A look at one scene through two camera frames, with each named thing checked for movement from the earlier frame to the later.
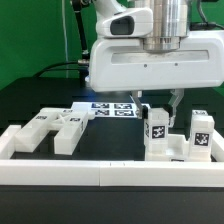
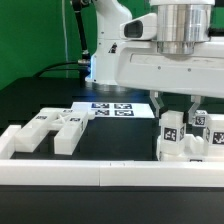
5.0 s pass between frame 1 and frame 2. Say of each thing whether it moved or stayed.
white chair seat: moved
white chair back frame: stayed
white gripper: moved
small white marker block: moved
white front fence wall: stayed
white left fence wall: stayed
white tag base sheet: stayed
